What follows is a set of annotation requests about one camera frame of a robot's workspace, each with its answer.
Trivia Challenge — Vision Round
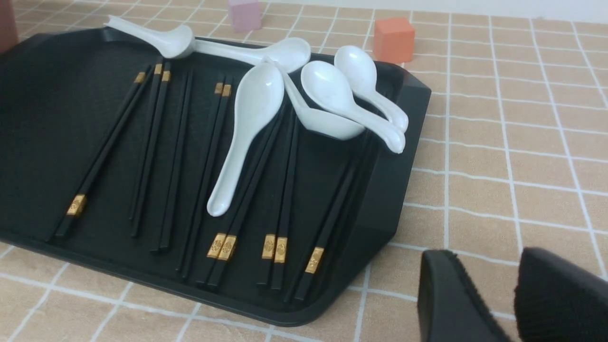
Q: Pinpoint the white spoon far right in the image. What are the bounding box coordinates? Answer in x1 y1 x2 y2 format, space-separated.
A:
333 45 409 133

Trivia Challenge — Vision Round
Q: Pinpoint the white spoon middle right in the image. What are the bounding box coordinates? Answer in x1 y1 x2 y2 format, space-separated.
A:
301 60 406 154

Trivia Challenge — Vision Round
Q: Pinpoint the pink cube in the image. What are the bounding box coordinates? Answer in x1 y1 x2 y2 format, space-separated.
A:
228 0 261 33

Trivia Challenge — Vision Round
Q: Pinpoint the white spoon long vertical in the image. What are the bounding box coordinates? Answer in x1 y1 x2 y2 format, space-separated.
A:
207 62 285 217

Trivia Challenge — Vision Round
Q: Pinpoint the orange cube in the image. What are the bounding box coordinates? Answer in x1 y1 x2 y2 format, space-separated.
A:
372 17 416 64

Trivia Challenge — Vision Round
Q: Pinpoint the black octagonal tray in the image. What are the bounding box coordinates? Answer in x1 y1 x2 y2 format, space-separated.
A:
1 28 432 327

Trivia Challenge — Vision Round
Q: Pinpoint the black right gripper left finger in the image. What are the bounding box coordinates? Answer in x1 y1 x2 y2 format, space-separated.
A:
417 250 511 342

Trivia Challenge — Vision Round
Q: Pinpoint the white spoon far left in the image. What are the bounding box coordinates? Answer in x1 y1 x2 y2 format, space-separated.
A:
104 15 196 59

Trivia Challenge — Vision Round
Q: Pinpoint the white spoon lower middle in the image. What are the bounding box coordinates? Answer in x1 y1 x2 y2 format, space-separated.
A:
262 56 365 141

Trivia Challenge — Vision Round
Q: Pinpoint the black chopstick gold band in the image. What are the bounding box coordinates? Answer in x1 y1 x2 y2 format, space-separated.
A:
131 61 172 238
271 116 298 292
150 69 195 255
128 57 164 221
283 133 371 304
180 75 234 282
196 104 286 288
175 72 226 273
207 105 291 291
257 109 297 288
46 65 153 243

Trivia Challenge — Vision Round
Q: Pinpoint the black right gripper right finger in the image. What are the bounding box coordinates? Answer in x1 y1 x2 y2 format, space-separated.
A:
514 247 608 342

